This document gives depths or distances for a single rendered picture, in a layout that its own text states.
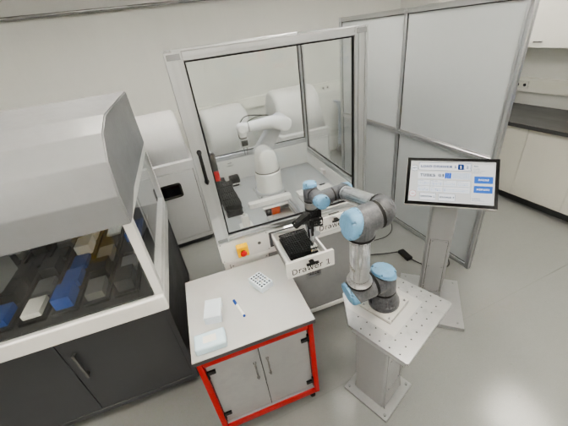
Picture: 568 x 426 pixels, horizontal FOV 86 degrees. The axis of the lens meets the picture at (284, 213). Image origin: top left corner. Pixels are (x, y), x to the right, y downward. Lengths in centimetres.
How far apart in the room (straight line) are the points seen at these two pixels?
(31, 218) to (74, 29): 343
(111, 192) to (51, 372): 119
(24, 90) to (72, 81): 52
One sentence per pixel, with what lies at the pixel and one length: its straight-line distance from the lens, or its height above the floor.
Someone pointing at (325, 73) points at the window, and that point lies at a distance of 178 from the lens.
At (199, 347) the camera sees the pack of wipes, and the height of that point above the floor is 80.
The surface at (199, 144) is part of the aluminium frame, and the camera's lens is 164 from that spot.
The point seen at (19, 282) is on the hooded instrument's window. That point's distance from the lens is 180.
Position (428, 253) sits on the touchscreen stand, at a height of 48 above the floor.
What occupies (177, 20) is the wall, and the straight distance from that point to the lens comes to 475.
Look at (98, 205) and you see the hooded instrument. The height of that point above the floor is 148.
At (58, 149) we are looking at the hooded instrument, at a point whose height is 171.
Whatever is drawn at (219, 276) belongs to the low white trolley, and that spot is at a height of 76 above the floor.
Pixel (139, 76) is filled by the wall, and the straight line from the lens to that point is 472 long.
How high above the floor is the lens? 202
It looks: 31 degrees down
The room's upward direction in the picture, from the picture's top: 8 degrees counter-clockwise
